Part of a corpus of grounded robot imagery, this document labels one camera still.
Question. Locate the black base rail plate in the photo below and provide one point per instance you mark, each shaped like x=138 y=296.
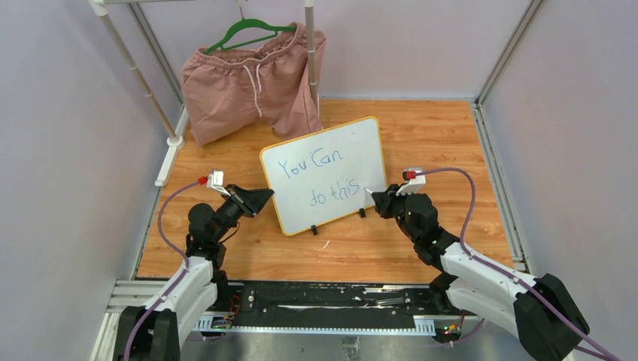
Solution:
x=334 y=308

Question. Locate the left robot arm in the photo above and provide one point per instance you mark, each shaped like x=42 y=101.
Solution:
x=158 y=329

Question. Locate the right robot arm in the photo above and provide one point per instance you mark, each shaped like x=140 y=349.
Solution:
x=539 y=312

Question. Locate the yellow framed whiteboard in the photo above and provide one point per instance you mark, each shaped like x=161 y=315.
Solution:
x=320 y=177

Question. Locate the pink drawstring shorts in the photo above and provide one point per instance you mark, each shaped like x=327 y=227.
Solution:
x=227 y=90

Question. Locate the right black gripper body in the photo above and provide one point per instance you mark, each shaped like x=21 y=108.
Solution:
x=395 y=206

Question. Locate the green clothes hanger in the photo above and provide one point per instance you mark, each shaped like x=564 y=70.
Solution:
x=266 y=31

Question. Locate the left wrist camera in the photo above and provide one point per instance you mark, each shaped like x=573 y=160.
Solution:
x=214 y=181

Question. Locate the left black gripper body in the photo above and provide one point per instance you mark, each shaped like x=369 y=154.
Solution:
x=238 y=201

